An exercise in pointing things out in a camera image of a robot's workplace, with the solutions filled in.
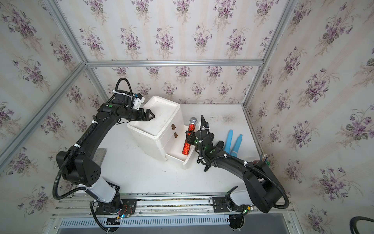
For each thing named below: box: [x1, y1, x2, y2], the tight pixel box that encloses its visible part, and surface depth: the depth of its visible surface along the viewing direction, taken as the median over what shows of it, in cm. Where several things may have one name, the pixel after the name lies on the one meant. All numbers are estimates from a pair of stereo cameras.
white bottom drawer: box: [165, 125, 198, 170], surface depth 86 cm
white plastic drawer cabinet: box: [126, 95, 196, 170], surface depth 80 cm
